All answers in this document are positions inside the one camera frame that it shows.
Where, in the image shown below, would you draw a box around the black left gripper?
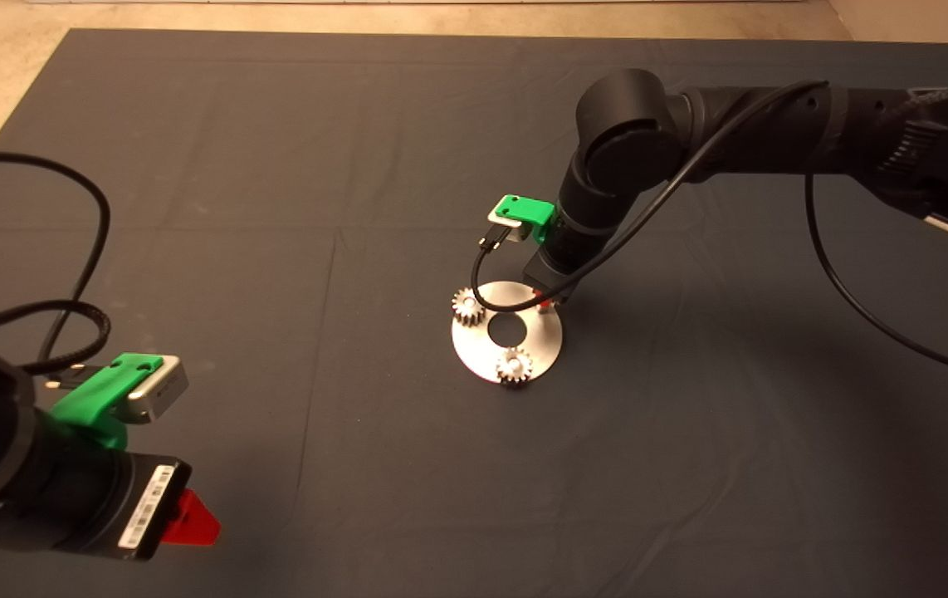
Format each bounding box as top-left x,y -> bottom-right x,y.
46,424 -> 222,561

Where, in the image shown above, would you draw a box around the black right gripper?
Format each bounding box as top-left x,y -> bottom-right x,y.
523,228 -> 588,306

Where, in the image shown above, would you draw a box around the round metal carrier plate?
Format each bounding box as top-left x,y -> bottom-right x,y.
451,281 -> 564,385

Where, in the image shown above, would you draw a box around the dark grey table cloth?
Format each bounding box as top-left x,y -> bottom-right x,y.
0,29 -> 948,598

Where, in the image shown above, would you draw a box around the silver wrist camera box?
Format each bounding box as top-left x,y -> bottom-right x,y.
125,355 -> 190,425
486,199 -> 530,244

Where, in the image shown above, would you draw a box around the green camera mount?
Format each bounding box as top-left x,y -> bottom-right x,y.
51,353 -> 164,451
495,194 -> 559,245

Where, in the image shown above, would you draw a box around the smooth black cable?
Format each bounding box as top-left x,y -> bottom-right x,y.
0,151 -> 112,366
471,80 -> 948,385

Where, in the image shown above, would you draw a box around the braided black cable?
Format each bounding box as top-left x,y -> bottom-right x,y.
0,300 -> 112,391

